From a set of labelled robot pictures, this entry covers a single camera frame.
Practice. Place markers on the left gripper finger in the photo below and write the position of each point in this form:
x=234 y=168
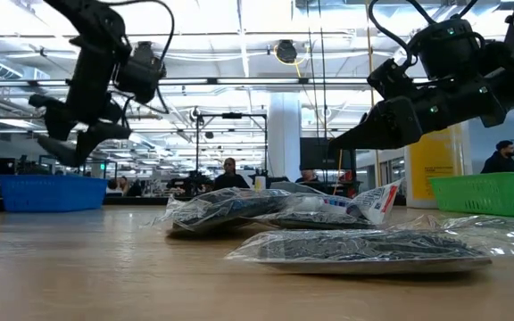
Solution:
x=56 y=120
x=83 y=151

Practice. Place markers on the white toothpaste tube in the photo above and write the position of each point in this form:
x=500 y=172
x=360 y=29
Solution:
x=373 y=203

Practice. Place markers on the bagged black hair brush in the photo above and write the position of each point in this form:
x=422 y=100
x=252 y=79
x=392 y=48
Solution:
x=221 y=209
x=315 y=219
x=350 y=249

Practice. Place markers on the clear plastic bag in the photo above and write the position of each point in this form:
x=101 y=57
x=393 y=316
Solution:
x=498 y=234

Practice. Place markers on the black background robot arm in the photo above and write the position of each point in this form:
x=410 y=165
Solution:
x=275 y=179
x=190 y=185

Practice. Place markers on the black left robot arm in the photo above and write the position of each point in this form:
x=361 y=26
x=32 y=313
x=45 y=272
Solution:
x=87 y=18

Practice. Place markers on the person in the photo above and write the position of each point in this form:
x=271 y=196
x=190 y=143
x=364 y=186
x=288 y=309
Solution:
x=498 y=165
x=230 y=180
x=308 y=175
x=123 y=185

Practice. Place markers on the blue plastic basket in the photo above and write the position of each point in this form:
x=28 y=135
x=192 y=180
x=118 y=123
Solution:
x=52 y=194

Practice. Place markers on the large black display screen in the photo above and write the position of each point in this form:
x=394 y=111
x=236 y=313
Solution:
x=312 y=153

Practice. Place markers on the yellow poster column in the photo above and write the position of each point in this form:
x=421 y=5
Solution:
x=435 y=174

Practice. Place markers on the white building pillar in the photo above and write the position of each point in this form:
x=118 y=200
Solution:
x=284 y=134

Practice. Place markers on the green plastic basket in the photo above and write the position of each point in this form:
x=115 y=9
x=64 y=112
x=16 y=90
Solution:
x=489 y=194

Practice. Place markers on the white yellow bottle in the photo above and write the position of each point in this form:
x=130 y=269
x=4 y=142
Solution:
x=260 y=183

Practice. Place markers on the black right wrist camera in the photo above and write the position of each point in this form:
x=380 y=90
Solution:
x=393 y=80

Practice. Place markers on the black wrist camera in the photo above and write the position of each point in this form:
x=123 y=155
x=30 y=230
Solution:
x=393 y=80
x=143 y=78

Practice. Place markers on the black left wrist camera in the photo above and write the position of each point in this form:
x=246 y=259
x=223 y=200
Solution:
x=143 y=78

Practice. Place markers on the black metal frame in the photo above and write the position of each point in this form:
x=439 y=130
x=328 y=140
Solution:
x=231 y=115

